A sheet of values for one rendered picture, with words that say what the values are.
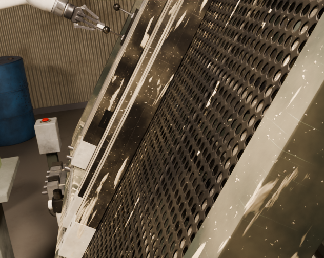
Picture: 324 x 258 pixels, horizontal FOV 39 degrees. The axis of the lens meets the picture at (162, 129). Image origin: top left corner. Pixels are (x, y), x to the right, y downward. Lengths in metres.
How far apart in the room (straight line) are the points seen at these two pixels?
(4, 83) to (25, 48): 1.14
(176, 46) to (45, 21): 4.91
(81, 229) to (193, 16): 0.70
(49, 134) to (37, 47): 3.53
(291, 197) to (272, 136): 0.07
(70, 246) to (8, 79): 3.81
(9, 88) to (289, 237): 4.71
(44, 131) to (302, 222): 2.23
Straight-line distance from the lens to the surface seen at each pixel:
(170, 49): 1.23
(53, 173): 2.40
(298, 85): 0.53
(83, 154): 2.04
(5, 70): 5.09
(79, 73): 6.17
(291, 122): 0.51
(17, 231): 3.54
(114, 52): 2.60
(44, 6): 2.32
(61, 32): 6.08
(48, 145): 2.70
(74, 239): 1.42
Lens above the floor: 1.71
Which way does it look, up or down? 20 degrees down
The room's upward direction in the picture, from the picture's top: 6 degrees counter-clockwise
